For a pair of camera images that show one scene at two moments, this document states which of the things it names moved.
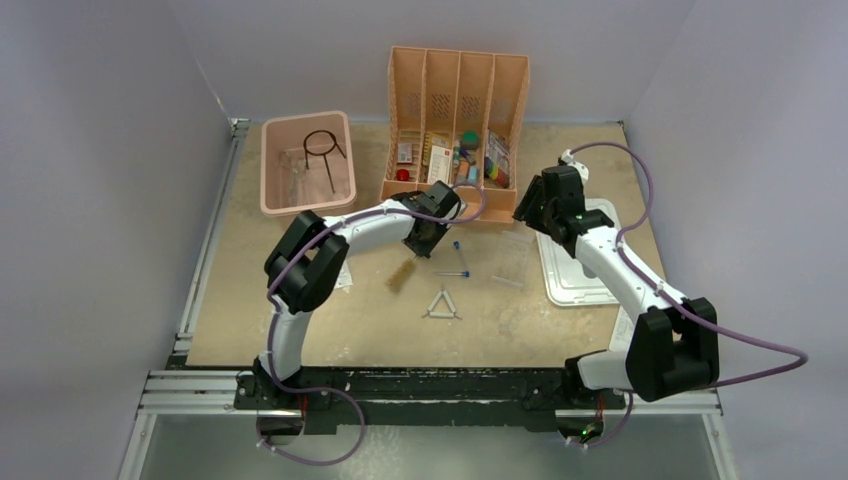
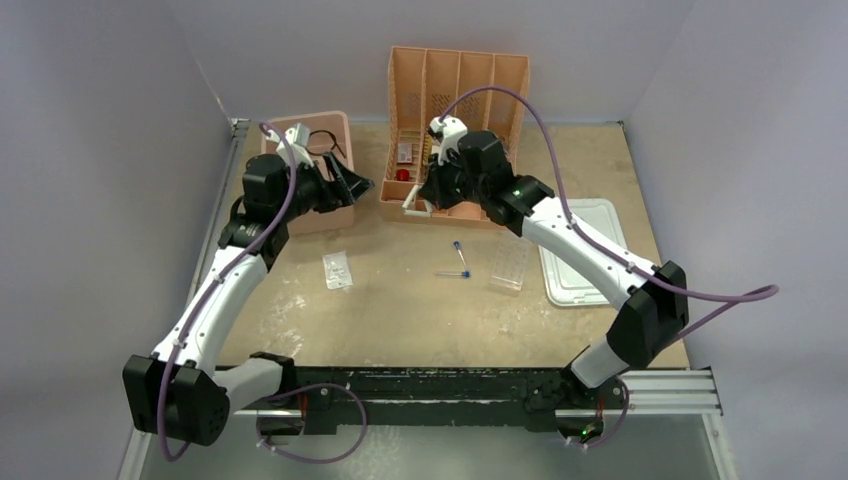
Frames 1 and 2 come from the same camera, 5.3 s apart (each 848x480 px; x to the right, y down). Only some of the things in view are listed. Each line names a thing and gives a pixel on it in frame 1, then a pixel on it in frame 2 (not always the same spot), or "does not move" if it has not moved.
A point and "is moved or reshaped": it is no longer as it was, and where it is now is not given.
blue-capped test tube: x=457 y=245 does not move
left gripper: x=425 y=250 -> x=351 y=185
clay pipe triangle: x=451 y=314 is moved or reshaped
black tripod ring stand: x=335 y=144 does not move
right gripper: x=527 y=211 -> x=435 y=188
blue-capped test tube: x=464 y=273 does not move
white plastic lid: x=566 y=281 does not move
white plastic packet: x=345 y=279 does not move
